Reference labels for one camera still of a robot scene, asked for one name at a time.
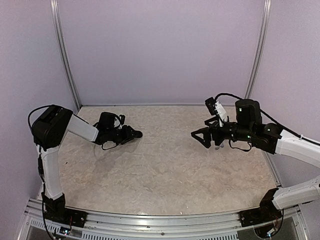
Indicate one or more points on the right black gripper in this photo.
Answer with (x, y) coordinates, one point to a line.
(215, 128)

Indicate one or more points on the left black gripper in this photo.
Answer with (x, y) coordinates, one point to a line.
(128, 135)

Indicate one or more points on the black earbud charging case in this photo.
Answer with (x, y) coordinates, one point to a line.
(137, 134)

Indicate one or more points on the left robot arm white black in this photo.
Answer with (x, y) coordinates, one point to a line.
(49, 131)

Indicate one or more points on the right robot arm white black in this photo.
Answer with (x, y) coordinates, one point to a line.
(272, 138)

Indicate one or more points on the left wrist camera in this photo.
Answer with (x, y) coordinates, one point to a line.
(119, 121)

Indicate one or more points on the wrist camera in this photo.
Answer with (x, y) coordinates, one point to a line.
(119, 121)
(217, 110)

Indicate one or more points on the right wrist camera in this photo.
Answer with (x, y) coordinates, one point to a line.
(217, 110)

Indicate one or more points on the front aluminium rail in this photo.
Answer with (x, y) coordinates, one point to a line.
(98, 225)

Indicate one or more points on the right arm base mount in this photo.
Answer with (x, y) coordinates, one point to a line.
(256, 216)

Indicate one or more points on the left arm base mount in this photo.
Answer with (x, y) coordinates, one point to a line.
(70, 217)

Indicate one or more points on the right aluminium frame post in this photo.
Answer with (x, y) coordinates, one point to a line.
(259, 48)

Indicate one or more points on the aluminium frame post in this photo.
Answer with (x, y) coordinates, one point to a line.
(259, 48)
(54, 6)

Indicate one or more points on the left aluminium frame post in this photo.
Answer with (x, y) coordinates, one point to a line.
(54, 6)

